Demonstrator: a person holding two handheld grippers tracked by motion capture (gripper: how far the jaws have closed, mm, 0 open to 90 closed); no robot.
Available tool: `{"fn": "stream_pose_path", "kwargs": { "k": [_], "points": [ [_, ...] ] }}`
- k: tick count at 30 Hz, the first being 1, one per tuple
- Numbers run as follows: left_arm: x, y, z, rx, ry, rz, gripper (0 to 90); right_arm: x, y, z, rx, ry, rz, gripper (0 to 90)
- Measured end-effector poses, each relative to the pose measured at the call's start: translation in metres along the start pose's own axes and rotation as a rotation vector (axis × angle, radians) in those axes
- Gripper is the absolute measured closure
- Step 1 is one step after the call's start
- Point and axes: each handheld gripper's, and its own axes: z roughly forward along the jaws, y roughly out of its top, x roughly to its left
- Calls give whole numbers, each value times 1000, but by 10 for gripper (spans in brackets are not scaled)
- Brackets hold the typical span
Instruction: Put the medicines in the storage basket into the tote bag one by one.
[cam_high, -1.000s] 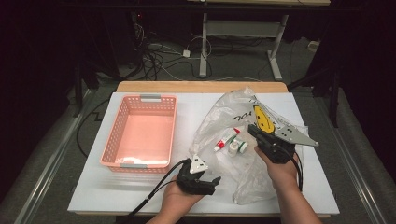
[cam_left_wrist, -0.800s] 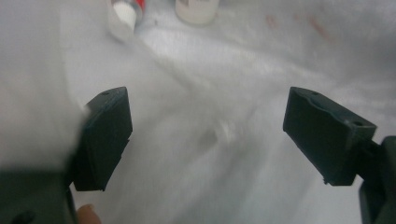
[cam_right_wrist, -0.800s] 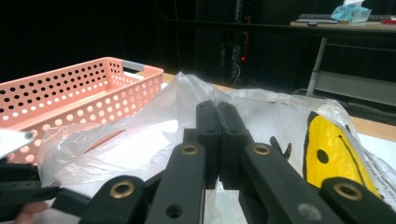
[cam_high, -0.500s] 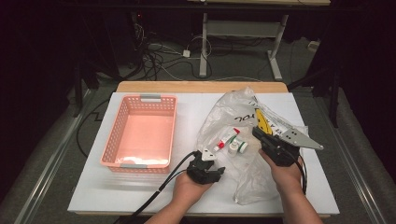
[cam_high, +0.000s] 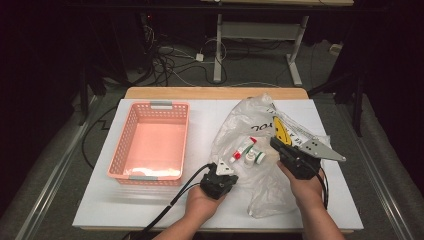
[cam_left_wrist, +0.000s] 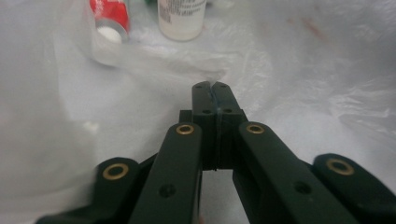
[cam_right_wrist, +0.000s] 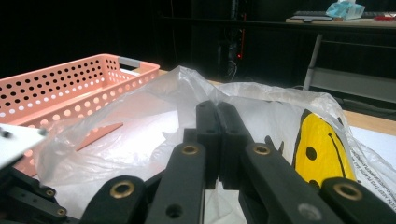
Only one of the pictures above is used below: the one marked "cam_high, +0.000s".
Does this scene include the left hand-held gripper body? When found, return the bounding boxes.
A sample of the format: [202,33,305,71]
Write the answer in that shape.
[199,159,240,201]

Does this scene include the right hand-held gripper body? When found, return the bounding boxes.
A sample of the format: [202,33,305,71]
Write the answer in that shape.
[278,137,347,181]

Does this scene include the small white dropper bottle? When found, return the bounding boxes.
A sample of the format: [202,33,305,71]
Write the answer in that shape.
[243,149,256,167]

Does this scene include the white tube with red cap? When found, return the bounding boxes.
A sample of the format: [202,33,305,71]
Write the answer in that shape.
[229,136,258,165]

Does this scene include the clear plastic smiley bag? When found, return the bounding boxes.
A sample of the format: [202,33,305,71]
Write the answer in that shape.
[209,92,332,220]

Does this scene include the pink perforated plastic basket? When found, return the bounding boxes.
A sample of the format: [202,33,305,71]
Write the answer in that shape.
[106,100,191,187]

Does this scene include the person's left hand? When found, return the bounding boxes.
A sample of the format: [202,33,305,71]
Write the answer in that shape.
[184,185,223,223]

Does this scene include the person's right hand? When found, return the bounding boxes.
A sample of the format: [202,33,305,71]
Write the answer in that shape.
[276,159,327,212]

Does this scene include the black stand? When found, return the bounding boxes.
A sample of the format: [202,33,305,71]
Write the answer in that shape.
[77,61,108,127]
[307,64,366,138]

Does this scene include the white board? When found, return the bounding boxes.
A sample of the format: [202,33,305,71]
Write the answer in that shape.
[72,98,365,232]

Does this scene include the white power strip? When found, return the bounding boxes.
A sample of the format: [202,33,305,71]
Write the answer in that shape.
[327,42,345,57]

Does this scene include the white-legged desk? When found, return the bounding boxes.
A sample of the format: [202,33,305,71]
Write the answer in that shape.
[199,0,355,88]

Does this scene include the dark computer tower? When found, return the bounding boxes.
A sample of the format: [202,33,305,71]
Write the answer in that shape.
[138,11,160,73]

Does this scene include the right hand-held gripper black cable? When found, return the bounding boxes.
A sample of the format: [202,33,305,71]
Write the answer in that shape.
[315,169,330,211]

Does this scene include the hand-held gripper black cable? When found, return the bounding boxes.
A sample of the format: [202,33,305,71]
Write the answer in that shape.
[122,162,214,240]
[315,169,330,211]

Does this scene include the left hand-held gripper black cable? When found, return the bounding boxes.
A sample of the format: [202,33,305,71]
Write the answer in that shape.
[122,162,214,240]

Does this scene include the metal floor rail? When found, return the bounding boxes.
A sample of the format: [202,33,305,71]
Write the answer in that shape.
[335,99,416,240]
[14,95,103,240]

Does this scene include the under-desk cables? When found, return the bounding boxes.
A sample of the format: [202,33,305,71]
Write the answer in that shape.
[220,35,292,63]

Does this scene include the tangled floor cable bundle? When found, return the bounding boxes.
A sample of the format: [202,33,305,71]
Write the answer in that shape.
[142,24,228,88]

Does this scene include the thin black floor cable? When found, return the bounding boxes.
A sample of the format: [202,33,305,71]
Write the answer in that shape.
[81,104,118,170]

